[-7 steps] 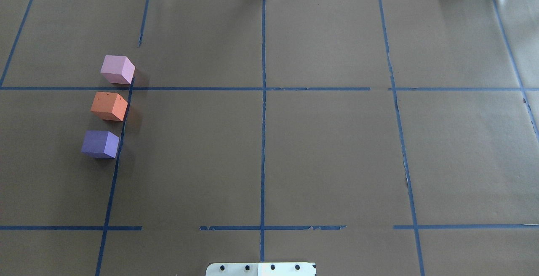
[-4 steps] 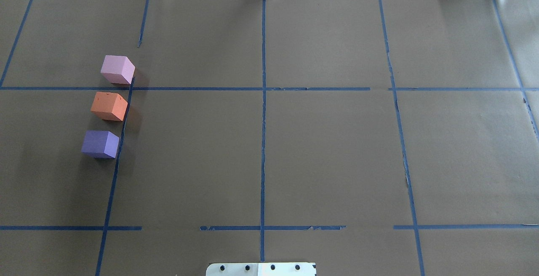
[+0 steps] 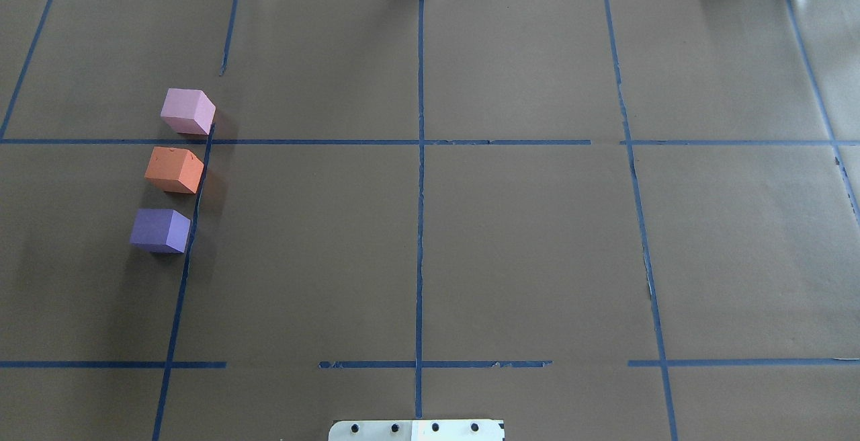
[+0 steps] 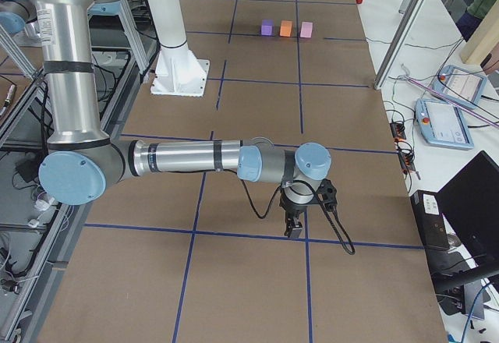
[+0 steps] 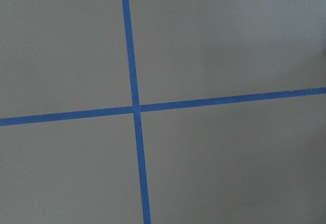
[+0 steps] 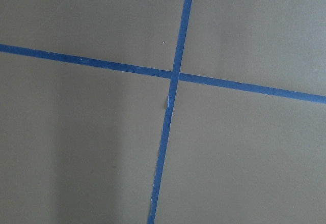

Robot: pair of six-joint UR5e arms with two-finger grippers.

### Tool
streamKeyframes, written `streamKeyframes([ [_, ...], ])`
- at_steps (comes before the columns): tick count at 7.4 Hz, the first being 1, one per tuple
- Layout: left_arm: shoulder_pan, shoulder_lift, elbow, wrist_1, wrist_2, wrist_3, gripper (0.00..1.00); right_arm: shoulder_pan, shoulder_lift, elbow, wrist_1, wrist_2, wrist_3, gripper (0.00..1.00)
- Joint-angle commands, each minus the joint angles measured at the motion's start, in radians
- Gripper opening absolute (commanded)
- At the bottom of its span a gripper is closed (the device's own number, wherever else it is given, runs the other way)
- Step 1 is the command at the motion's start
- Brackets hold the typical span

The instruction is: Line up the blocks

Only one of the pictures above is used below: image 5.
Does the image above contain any long blue tape strip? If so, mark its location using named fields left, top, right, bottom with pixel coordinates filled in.
left=122, top=0, right=151, bottom=224

